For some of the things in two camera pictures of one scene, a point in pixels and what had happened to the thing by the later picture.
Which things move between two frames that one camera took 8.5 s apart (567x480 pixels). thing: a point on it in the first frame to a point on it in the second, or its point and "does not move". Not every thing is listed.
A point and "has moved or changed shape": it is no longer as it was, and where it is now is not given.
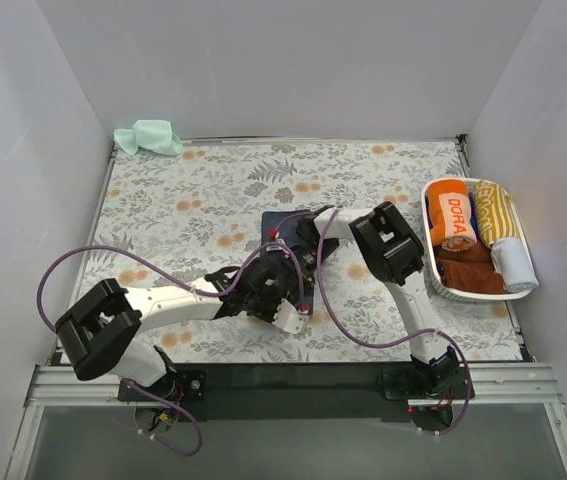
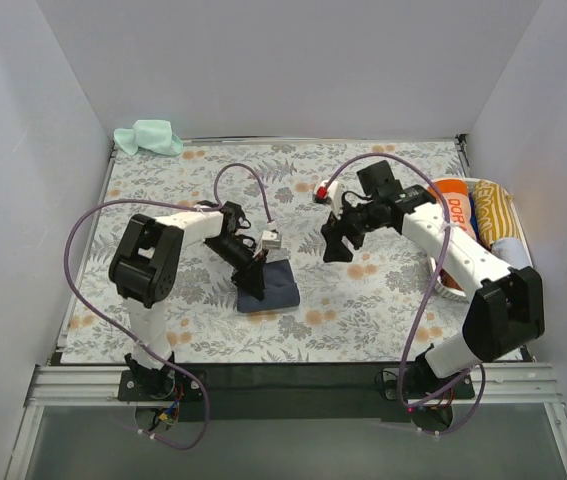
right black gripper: [310, 248] to [339, 228]
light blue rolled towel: [517, 271] does not move
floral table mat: [165, 219] does not move
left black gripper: [292, 282] to [251, 270]
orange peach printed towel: [451, 215] does not move
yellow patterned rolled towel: [496, 215] does not move
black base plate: [296, 393] does not move
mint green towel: [154, 136] does not move
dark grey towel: [281, 225] has moved or changed shape
